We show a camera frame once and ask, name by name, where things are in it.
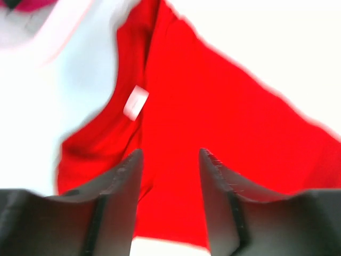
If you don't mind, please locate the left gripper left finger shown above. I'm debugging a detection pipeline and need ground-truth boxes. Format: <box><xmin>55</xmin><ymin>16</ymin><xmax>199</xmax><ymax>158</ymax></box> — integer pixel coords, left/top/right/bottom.
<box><xmin>1</xmin><ymin>149</ymin><xmax>143</xmax><ymax>256</ymax></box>

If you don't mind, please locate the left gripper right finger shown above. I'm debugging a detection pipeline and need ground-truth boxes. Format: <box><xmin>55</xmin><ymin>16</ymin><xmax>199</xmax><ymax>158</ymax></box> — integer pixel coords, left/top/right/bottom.
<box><xmin>199</xmin><ymin>149</ymin><xmax>340</xmax><ymax>255</ymax></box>

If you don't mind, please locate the red t shirt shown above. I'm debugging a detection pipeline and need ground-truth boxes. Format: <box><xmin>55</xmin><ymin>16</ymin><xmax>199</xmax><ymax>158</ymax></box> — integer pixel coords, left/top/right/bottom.
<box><xmin>57</xmin><ymin>1</ymin><xmax>340</xmax><ymax>247</ymax></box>

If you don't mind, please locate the pink t shirt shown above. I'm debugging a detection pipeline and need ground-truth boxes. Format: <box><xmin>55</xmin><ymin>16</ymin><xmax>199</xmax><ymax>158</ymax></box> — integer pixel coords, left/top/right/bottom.
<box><xmin>1</xmin><ymin>0</ymin><xmax>57</xmax><ymax>13</ymax></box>

